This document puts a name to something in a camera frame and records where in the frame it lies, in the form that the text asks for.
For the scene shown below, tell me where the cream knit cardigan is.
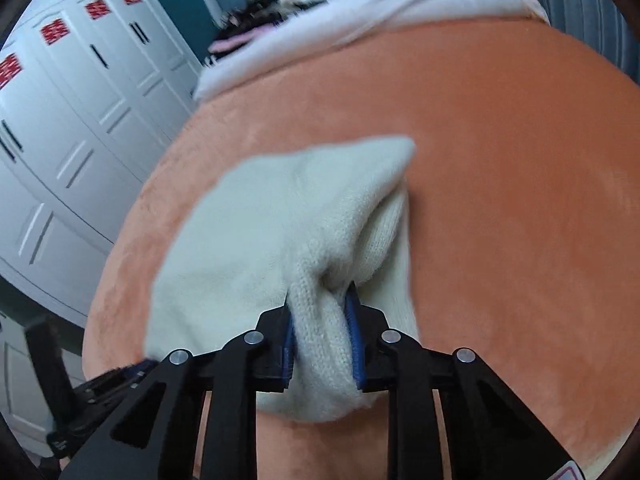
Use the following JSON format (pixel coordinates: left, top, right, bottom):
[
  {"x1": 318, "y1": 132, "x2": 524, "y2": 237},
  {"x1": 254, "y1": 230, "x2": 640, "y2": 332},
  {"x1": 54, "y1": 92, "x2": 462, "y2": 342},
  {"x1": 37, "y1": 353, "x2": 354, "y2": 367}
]
[{"x1": 143, "y1": 134, "x2": 419, "y2": 422}]

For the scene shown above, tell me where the dark clothes pile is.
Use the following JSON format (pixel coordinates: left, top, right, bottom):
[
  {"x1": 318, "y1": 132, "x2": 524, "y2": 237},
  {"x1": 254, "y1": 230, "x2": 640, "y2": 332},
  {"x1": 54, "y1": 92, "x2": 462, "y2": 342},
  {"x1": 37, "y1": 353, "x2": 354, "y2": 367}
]
[{"x1": 203, "y1": 0, "x2": 326, "y2": 67}]

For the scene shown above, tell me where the orange plush bed blanket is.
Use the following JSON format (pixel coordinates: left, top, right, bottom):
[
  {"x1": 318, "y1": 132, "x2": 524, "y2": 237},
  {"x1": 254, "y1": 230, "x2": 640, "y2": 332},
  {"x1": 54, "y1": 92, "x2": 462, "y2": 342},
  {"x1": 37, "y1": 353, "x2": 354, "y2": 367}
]
[{"x1": 82, "y1": 20, "x2": 639, "y2": 479}]

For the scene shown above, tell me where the white pink duvet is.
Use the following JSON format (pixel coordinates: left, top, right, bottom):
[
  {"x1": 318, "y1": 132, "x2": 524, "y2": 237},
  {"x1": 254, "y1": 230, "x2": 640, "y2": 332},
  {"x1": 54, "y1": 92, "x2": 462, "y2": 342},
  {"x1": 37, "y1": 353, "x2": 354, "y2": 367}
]
[{"x1": 194, "y1": 0, "x2": 549, "y2": 103}]

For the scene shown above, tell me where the grey-blue curtain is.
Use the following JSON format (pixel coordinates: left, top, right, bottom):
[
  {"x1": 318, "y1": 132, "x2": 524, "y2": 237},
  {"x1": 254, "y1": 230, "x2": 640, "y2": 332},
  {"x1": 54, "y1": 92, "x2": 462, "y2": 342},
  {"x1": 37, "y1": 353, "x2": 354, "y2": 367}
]
[{"x1": 538, "y1": 0, "x2": 639, "y2": 81}]

